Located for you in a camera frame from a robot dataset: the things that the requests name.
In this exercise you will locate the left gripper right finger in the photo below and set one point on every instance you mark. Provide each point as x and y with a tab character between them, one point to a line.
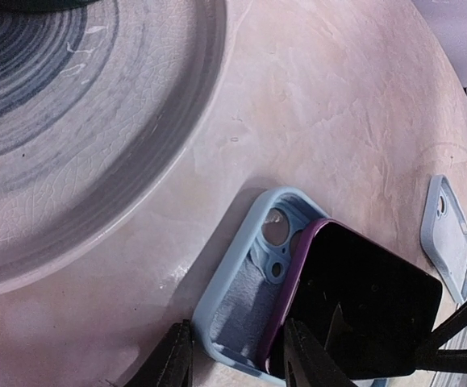
306	362

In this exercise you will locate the grey ceramic plate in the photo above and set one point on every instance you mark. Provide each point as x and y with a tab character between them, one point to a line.
96	105

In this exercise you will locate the purple edged black phone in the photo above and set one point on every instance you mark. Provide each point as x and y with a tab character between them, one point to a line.
368	308

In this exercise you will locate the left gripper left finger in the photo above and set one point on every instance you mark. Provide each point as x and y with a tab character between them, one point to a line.
171	362

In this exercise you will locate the light blue phone case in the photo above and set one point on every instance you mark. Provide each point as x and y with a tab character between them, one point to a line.
231	315
443	236

